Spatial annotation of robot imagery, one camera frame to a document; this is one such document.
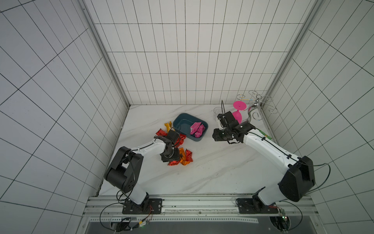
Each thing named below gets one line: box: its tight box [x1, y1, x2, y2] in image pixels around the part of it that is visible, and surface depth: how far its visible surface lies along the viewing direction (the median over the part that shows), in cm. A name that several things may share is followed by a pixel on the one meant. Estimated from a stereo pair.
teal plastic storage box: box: [172, 113, 209, 142], surface depth 102 cm
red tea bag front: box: [167, 160, 181, 166], surface depth 87 cm
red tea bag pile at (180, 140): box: [174, 133, 187, 148], surface depth 99 cm
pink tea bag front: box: [194, 123, 206, 138], surface depth 100 cm
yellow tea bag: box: [164, 120, 172, 133], surface depth 103 cm
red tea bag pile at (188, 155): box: [185, 148, 194, 162], surface depth 89 cm
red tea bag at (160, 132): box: [155, 128, 168, 137], surface depth 102 cm
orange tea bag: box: [178, 147, 191, 166], surface depth 89 cm
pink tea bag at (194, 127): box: [189, 121, 202, 136], surface depth 102 cm
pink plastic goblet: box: [232, 100, 247, 125], surface depth 85 cm
